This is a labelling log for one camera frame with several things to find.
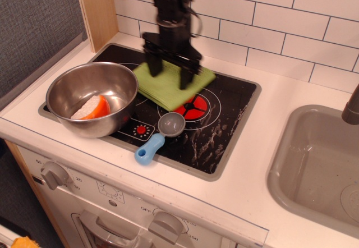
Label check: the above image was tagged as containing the grey oven temperature knob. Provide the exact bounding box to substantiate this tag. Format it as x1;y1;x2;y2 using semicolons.
148;212;185;245

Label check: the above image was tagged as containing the stainless steel bowl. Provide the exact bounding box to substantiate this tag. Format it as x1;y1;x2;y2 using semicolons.
46;62;138;138

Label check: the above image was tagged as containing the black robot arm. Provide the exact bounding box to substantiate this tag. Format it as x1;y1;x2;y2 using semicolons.
142;0;202;90

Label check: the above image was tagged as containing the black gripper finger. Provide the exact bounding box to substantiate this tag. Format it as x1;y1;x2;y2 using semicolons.
145;51;163;77
179;65;200;90

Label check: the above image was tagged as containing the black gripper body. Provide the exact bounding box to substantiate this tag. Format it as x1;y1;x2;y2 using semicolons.
142;20;201;67

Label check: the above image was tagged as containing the grey scoop with blue handle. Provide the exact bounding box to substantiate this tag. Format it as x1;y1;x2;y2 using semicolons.
135;112;186;166

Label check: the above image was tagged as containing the orange object at bottom left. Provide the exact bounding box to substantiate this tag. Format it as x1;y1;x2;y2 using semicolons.
11;236;40;248

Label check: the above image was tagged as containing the green cloth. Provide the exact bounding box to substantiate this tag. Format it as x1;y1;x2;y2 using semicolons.
133;61;216;112

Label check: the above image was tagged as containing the grey faucet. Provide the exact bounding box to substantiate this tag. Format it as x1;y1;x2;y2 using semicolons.
342;85;359;125

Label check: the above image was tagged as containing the grey oven door handle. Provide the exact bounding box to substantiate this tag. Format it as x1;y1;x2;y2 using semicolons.
80;210;139;245

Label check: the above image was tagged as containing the grey timer knob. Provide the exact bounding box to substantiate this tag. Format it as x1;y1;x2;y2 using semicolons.
40;162;69;190

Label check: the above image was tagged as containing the grey plastic sink basin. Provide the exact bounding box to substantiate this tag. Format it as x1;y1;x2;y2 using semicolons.
268;105;358;238

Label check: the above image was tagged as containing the light wooden side post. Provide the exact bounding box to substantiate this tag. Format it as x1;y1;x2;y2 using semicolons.
79;0;118;53

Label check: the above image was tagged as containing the orange and white toy food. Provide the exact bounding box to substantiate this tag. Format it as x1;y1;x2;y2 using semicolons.
71;95;111;120

